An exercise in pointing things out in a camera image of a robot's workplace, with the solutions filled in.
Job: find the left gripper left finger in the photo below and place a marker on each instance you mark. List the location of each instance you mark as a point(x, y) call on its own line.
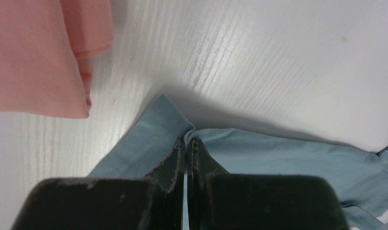
point(152, 202)

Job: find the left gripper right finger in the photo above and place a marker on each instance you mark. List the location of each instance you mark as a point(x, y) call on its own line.
point(219, 200)

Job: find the blue grey t shirt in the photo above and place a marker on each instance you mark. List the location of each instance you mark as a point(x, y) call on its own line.
point(359, 178)

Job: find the folded pink t shirt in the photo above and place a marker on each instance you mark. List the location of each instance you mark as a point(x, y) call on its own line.
point(46, 48)

